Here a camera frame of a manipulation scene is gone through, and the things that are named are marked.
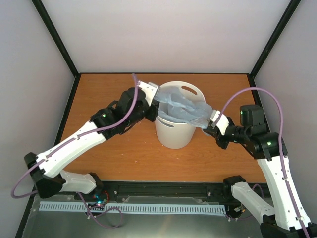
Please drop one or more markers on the light blue slotted cable duct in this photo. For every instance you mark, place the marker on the light blue slotted cable duct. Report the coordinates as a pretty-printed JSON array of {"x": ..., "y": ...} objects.
[{"x": 148, "y": 209}]

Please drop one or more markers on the white plastic trash bin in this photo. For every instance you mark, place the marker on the white plastic trash bin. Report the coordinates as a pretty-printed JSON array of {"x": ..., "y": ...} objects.
[{"x": 178, "y": 135}]

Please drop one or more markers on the green lit circuit board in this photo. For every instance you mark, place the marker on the green lit circuit board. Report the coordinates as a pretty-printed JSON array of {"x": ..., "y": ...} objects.
[{"x": 100, "y": 201}]

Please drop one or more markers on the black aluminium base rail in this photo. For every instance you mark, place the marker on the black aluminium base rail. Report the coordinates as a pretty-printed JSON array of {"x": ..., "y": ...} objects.
[{"x": 117, "y": 191}]

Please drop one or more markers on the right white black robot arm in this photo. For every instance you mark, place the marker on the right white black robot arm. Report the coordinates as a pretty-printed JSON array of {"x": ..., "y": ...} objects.
[{"x": 285, "y": 218}]

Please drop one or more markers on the left black frame post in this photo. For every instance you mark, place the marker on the left black frame post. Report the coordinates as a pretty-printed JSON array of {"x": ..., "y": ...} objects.
[{"x": 46, "y": 19}]

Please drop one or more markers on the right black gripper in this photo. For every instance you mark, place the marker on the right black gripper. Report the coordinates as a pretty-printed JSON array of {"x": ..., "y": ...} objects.
[{"x": 215, "y": 132}]

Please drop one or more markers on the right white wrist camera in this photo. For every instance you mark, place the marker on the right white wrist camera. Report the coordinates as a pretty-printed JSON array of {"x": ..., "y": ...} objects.
[{"x": 221, "y": 122}]

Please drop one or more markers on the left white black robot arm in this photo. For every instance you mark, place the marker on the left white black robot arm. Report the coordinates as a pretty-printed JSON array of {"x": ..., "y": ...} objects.
[{"x": 47, "y": 168}]

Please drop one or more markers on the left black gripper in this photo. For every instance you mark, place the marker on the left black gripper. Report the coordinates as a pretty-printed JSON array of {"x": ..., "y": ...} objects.
[{"x": 152, "y": 116}]

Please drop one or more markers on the right black frame post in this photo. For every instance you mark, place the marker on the right black frame post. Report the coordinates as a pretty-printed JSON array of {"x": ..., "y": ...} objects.
[{"x": 285, "y": 18}]

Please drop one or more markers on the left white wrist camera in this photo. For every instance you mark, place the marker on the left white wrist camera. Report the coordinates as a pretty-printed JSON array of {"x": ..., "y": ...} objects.
[{"x": 150, "y": 89}]

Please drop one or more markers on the black frame post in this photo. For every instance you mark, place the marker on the black frame post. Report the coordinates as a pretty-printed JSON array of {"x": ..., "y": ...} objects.
[
  {"x": 285, "y": 18},
  {"x": 46, "y": 19}
]

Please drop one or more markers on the translucent blue trash bag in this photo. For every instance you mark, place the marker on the translucent blue trash bag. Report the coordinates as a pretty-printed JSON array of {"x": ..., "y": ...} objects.
[{"x": 175, "y": 107}]

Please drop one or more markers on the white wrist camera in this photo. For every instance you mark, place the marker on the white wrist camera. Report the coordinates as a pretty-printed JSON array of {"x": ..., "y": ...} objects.
[
  {"x": 150, "y": 89},
  {"x": 221, "y": 122}
]

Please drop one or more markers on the grey metal base plate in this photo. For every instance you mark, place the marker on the grey metal base plate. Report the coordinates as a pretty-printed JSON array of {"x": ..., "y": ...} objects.
[{"x": 48, "y": 219}]

